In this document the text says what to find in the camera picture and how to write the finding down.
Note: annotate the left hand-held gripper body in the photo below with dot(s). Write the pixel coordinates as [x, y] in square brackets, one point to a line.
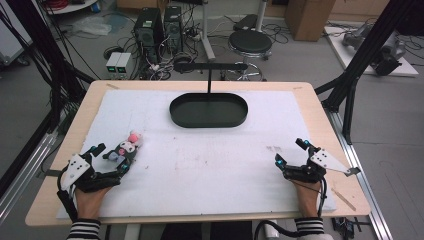
[75, 168]

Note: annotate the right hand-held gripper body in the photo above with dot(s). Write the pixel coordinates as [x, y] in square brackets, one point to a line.
[320, 161]

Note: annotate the black and white plush toy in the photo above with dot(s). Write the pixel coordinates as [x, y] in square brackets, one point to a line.
[121, 151]

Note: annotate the person's left hand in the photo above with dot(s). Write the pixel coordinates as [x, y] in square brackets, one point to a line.
[91, 201]

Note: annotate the person's right hand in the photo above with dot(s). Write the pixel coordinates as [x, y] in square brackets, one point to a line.
[307, 198]

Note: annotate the pink and white plush toy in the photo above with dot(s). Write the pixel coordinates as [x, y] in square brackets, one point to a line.
[135, 137]

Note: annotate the thin wooden stick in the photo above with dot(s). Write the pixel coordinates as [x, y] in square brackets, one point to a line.
[343, 199]

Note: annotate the white foam mat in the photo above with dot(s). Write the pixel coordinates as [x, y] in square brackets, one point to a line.
[206, 166]

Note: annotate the white bench power supply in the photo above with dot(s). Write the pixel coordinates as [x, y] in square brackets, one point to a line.
[123, 63]
[113, 63]

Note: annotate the black stand with oval tray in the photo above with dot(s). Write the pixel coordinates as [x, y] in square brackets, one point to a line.
[208, 110]

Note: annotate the person's dark legs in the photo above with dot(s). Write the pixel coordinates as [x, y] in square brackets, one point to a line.
[206, 231]

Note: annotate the black round stool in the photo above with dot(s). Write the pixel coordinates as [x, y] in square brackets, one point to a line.
[250, 41]

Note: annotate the white board with robot parts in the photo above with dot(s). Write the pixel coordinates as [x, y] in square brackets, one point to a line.
[373, 50]

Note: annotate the clear plastic bag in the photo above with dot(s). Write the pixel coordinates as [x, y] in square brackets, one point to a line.
[91, 26]

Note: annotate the brown wooden cabinet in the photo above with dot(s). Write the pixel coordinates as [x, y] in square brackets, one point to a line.
[308, 18]

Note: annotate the large black computer tower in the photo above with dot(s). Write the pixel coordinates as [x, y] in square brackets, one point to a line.
[148, 31]

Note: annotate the slim black computer tower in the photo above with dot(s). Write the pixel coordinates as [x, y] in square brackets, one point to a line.
[172, 28]

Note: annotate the aluminium rail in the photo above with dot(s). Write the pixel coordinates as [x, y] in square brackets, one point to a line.
[363, 180]
[25, 170]

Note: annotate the black metal frame post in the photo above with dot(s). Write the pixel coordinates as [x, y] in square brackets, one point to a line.
[363, 56]
[43, 50]

